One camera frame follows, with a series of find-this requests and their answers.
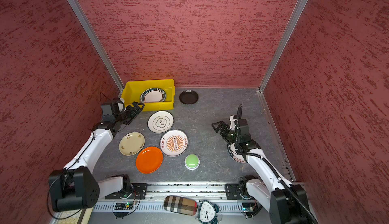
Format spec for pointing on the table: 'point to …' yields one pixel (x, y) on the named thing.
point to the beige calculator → (82, 217)
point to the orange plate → (149, 159)
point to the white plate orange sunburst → (173, 142)
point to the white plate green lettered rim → (234, 153)
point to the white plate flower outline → (160, 121)
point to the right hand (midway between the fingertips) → (214, 131)
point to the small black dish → (188, 97)
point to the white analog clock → (207, 212)
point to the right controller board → (248, 207)
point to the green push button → (192, 161)
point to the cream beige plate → (131, 143)
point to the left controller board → (123, 206)
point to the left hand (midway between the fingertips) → (141, 111)
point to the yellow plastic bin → (132, 90)
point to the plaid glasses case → (180, 205)
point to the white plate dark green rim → (153, 95)
